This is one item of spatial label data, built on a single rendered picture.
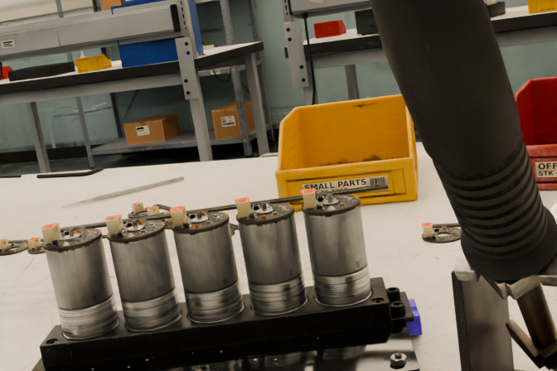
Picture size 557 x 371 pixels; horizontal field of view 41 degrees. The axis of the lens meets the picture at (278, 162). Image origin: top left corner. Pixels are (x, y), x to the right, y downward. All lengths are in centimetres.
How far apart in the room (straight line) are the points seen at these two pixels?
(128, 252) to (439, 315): 14
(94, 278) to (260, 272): 7
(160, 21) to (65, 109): 303
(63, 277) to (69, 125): 550
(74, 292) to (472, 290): 17
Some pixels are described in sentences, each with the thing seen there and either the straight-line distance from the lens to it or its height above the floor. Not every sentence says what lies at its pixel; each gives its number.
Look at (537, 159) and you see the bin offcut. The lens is 52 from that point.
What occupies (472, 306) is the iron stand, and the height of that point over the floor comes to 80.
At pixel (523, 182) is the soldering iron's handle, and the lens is 18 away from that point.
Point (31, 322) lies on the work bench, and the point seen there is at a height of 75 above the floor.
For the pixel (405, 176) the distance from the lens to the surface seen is 52.
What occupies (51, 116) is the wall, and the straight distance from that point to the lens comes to 589.
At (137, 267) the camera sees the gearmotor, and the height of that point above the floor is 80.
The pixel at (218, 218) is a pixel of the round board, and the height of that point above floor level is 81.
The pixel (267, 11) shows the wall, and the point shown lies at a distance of 493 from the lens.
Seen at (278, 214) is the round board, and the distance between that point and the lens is 30.
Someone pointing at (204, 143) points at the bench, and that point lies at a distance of 291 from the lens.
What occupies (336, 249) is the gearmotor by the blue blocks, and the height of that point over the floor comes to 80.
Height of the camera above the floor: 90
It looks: 12 degrees down
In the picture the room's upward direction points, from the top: 9 degrees counter-clockwise
